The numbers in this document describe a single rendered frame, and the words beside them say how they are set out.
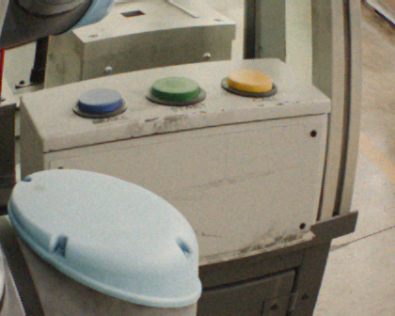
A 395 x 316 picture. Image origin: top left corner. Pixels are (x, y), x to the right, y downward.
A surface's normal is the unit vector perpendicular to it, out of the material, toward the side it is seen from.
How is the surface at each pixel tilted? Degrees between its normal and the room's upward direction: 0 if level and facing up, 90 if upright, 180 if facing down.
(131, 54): 90
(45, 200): 8
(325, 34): 90
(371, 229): 0
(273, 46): 90
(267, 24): 90
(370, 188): 0
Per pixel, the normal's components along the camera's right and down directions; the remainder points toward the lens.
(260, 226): 0.41, 0.41
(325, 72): -0.91, 0.14
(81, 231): 0.17, -0.91
